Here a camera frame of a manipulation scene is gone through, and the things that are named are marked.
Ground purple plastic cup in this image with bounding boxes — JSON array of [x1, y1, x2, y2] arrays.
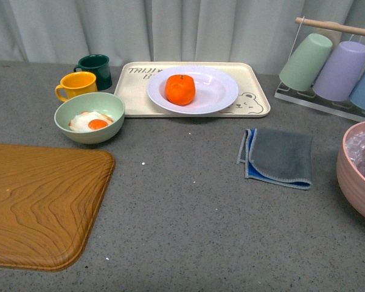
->
[[313, 41, 365, 102]]

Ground clear acrylic cup rack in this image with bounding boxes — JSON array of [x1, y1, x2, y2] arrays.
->
[[274, 17, 365, 122]]

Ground orange mandarin fruit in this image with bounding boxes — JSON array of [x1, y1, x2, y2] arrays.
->
[[165, 74, 196, 106]]

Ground grey blue folded cloth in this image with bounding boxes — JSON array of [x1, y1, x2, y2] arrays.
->
[[237, 128, 313, 190]]

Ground fake fried egg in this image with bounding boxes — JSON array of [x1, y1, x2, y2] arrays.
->
[[68, 111, 113, 132]]

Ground white curtain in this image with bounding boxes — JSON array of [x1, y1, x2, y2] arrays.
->
[[0, 1, 365, 75]]

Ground dark green enamel mug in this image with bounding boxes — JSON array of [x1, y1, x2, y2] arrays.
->
[[74, 54, 112, 91]]

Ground white round plate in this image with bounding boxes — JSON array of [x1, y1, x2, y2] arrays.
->
[[147, 65, 238, 115]]

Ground light green bowl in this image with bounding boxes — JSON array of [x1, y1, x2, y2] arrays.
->
[[54, 92, 125, 144]]

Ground wooden cutting board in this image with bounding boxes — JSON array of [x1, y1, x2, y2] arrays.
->
[[0, 144, 115, 271]]

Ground light green plastic cup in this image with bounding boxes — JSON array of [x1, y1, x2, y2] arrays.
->
[[279, 33, 333, 91]]

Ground cream bear serving tray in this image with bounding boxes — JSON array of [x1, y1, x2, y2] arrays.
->
[[114, 61, 271, 118]]

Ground yellow enamel mug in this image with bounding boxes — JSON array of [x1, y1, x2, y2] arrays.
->
[[55, 71, 97, 102]]

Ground pink bowl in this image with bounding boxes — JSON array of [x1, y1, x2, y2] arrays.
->
[[336, 121, 365, 217]]

